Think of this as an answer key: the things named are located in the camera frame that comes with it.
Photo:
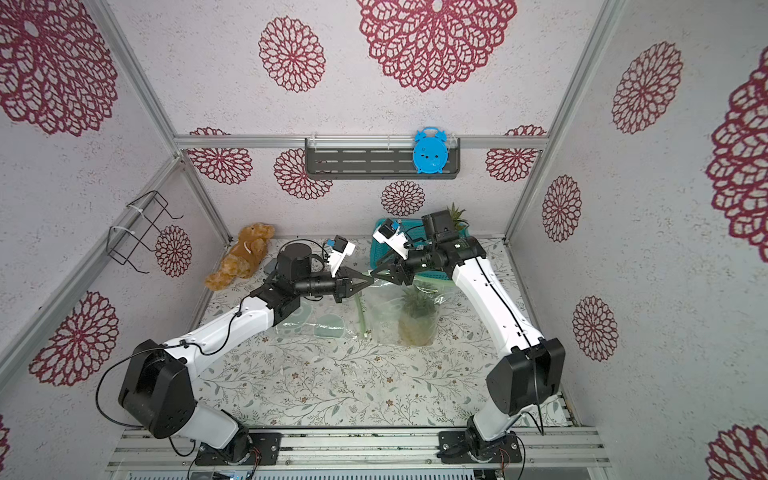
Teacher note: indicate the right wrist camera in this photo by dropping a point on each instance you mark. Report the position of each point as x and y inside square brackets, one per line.
[389, 237]

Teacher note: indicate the blue alarm clock toy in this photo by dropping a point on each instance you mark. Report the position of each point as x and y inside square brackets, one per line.
[430, 151]

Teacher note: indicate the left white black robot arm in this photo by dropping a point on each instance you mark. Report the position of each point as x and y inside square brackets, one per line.
[157, 387]

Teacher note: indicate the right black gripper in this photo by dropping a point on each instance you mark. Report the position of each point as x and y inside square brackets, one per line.
[402, 270]

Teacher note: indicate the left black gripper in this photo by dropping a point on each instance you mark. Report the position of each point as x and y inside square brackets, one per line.
[341, 286]

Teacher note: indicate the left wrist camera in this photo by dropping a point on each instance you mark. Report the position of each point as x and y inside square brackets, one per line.
[340, 248]

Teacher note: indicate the brownish pineapple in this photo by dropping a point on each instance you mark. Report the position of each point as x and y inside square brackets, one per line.
[417, 325]

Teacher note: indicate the yellow pineapple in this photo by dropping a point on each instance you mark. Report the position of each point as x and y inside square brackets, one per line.
[460, 224]

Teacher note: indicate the black wire wall rack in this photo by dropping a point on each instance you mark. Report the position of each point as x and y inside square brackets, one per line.
[123, 241]

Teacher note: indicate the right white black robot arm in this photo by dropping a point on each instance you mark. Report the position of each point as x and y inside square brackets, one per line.
[529, 366]

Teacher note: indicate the grey wall shelf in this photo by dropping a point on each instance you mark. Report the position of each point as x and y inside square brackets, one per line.
[381, 163]

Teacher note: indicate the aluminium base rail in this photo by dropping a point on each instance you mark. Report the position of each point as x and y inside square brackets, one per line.
[371, 453]

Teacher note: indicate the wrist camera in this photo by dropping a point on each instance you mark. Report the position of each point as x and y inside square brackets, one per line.
[340, 248]
[389, 237]

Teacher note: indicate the grey blue sponge block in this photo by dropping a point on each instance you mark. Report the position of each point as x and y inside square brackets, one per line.
[270, 267]

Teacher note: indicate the brown plush teddy bear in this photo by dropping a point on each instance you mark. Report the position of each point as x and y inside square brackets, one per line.
[244, 258]

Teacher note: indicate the clear zip-top bag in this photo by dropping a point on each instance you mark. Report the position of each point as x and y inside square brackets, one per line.
[324, 318]
[381, 305]

